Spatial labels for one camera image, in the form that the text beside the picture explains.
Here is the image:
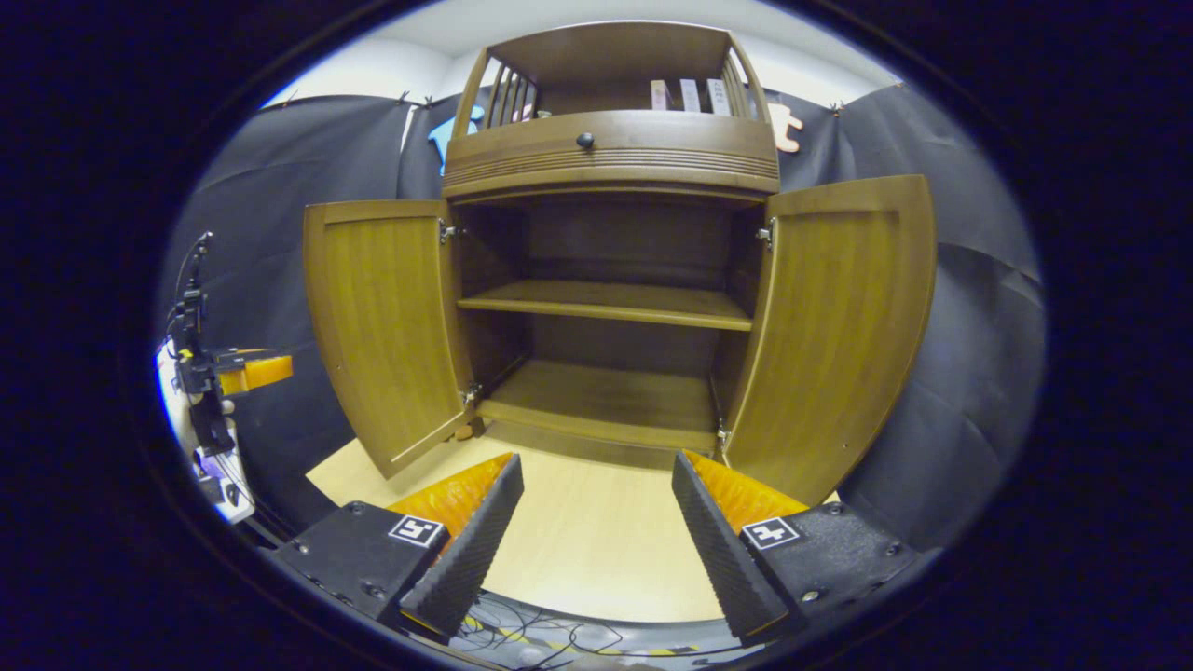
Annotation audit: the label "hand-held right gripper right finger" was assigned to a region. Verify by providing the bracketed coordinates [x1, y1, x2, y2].
[671, 449, 942, 642]

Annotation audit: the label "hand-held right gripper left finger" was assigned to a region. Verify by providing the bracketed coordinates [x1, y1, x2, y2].
[270, 452, 525, 639]

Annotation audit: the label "wooden shoe cabinet door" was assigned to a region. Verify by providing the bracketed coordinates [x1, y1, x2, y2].
[303, 199, 476, 481]
[725, 174, 938, 509]

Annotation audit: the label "wooden double-door shoe cabinet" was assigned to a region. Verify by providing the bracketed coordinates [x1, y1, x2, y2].
[443, 21, 782, 459]

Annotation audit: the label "wooden inner shelf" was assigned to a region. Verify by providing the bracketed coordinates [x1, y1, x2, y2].
[457, 280, 754, 333]

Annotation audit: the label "black backdrop cloth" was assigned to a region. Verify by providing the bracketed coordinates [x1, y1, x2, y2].
[154, 82, 1045, 560]

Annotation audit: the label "wooden drawer with black knob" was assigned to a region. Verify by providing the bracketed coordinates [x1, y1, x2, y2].
[443, 110, 781, 199]

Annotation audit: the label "tangled black floor cables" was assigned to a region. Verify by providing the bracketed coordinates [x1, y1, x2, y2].
[438, 592, 719, 668]

